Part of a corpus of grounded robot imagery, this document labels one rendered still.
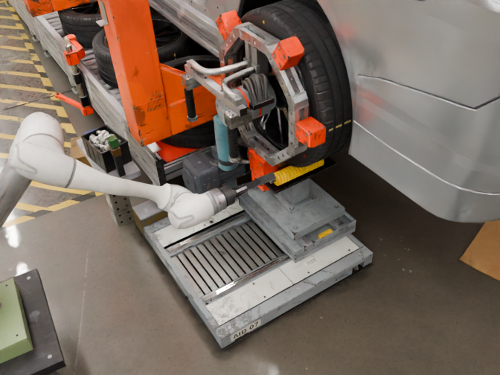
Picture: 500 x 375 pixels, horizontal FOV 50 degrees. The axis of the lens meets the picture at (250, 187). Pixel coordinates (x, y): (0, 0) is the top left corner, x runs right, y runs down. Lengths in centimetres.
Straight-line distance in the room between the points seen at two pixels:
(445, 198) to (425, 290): 91
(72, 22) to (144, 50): 187
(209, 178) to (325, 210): 57
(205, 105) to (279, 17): 74
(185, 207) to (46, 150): 51
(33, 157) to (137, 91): 79
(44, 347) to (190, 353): 59
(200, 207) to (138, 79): 71
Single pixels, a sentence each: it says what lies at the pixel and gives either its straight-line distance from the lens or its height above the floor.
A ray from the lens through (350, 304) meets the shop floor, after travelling 247.
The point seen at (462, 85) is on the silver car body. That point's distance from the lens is 153.
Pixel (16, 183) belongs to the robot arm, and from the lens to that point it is 197.
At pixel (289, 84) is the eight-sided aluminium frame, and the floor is 101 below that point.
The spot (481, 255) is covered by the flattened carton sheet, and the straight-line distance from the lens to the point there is 278.
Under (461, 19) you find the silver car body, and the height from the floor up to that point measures 139.
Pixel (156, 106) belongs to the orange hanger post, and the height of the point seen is 71.
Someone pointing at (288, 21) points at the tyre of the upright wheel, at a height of 117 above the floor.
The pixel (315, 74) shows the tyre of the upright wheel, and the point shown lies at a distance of 191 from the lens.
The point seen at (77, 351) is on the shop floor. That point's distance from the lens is 248.
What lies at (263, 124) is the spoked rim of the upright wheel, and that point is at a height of 64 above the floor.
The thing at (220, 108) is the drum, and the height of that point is 85.
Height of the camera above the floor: 195
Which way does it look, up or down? 40 degrees down
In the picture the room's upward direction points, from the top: 4 degrees counter-clockwise
